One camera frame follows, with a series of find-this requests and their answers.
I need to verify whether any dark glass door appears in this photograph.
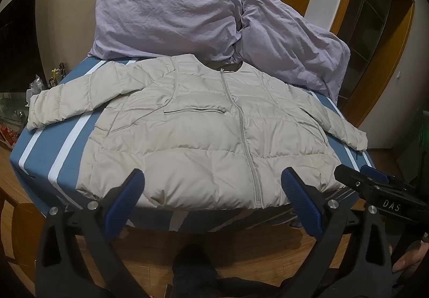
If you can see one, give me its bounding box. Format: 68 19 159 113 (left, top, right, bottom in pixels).
330 0 413 114

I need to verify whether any small lilac pillow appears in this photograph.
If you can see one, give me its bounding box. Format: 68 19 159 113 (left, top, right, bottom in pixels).
231 0 351 106

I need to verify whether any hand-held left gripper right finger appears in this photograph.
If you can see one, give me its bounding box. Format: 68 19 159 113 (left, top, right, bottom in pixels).
281 167 394 298

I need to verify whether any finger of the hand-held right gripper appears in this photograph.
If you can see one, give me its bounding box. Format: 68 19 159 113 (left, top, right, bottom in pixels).
334 165 380 199
360 165 417 192

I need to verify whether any person's right hand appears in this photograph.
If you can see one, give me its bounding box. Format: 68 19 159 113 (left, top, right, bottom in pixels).
392 233 429 281

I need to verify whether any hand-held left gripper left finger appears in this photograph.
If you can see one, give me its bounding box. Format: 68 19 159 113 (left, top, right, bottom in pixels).
36 168 158 298

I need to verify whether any blue white striped bed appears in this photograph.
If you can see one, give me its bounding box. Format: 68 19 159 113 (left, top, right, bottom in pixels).
8 56 376 232

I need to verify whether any dark television screen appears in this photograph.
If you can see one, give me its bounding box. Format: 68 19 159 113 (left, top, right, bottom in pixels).
0 0 38 92

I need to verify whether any clear plastic bag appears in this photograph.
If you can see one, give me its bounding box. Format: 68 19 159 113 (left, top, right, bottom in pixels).
28 75 45 98

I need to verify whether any dark green box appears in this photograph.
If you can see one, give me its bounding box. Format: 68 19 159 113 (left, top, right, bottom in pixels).
395 106 429 182

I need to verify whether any beige puffer jacket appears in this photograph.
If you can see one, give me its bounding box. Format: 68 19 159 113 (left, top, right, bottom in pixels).
26 53 368 210

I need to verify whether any large lilac pillow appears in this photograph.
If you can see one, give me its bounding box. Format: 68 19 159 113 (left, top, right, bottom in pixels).
88 0 243 62

